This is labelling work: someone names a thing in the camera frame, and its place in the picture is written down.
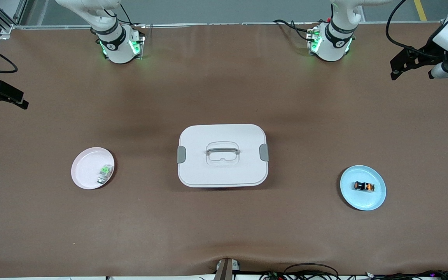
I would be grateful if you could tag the metal table edge rail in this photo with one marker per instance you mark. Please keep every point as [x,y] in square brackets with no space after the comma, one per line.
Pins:
[228,23]

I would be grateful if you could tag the green push-button switch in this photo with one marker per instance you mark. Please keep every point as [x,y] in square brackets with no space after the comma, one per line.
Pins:
[105,170]

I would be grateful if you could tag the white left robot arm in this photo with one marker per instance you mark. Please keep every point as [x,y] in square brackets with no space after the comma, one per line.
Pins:
[333,42]

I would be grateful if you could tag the white lidded storage box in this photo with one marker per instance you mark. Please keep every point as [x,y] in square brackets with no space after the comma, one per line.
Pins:
[224,175]

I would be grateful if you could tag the light blue round plate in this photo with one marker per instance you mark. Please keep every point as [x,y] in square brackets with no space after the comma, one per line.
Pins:
[364,202]

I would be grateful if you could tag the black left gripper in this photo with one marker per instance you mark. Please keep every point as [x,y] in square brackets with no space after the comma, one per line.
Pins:
[428,51]

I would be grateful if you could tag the pink round plate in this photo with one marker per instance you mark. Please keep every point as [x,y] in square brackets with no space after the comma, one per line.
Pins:
[86,171]

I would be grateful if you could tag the grey box latch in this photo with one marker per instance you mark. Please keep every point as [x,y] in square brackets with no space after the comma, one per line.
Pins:
[264,152]
[181,154]

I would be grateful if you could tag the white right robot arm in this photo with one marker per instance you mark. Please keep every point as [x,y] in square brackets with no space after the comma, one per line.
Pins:
[117,46]

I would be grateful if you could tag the brown and white bracket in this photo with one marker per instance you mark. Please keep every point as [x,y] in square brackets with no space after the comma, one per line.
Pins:
[224,272]

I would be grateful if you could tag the orange push-button switch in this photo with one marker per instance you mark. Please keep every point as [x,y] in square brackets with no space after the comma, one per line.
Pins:
[360,186]

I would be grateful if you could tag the brown table cover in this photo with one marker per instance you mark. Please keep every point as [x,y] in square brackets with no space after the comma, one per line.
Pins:
[224,225]

